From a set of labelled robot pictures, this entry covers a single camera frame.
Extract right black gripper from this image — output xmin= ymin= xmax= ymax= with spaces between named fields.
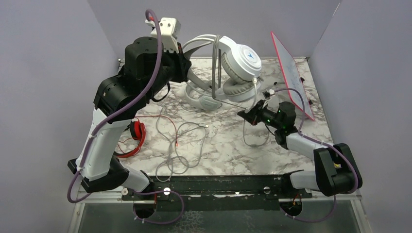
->
xmin=239 ymin=99 xmax=282 ymax=129

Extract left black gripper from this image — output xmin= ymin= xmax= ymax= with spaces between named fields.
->
xmin=143 ymin=40 xmax=191 ymax=99

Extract grey headset cable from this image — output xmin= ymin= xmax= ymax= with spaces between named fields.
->
xmin=210 ymin=34 xmax=271 ymax=148

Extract white gaming headset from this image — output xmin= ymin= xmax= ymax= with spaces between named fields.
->
xmin=182 ymin=34 xmax=262 ymax=102

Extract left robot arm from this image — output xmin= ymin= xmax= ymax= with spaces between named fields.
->
xmin=68 ymin=36 xmax=191 ymax=200

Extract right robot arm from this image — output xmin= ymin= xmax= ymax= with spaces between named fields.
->
xmin=237 ymin=100 xmax=363 ymax=198

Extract red headphones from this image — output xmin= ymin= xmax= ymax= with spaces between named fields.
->
xmin=113 ymin=120 xmax=146 ymax=158

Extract pink-framed whiteboard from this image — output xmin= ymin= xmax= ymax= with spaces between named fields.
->
xmin=271 ymin=31 xmax=315 ymax=121

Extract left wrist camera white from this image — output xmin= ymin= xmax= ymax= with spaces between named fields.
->
xmin=145 ymin=17 xmax=181 ymax=53

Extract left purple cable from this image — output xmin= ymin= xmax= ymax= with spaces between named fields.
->
xmin=67 ymin=8 xmax=186 ymax=225

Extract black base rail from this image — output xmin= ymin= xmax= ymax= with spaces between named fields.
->
xmin=121 ymin=174 xmax=312 ymax=212

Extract grey cable with usb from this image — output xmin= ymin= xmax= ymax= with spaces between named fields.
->
xmin=155 ymin=106 xmax=210 ymax=183

